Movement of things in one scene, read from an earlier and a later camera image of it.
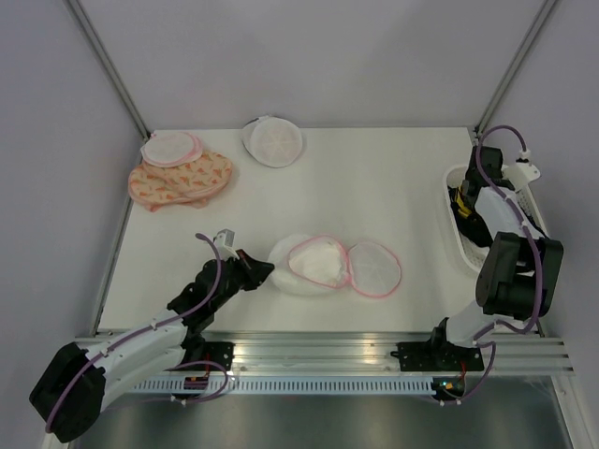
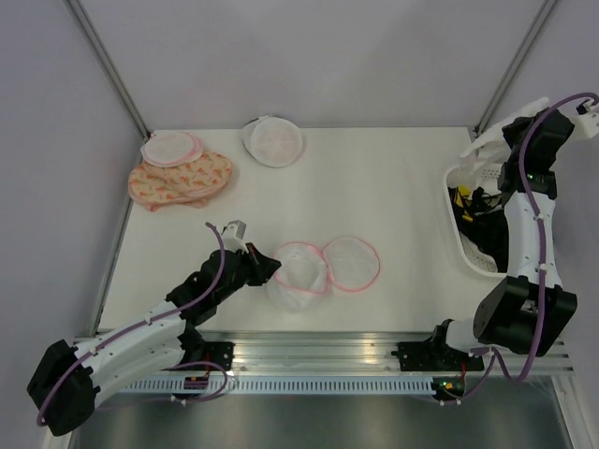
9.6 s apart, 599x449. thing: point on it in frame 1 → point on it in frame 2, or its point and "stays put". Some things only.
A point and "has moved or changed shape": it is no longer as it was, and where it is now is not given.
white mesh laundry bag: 272,141 stays put
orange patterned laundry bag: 155,187 stays put
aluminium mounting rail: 372,352 stays put
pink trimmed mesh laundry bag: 306,262 has moved or changed shape
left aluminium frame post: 110,68 stays put
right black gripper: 501,174 → 511,131
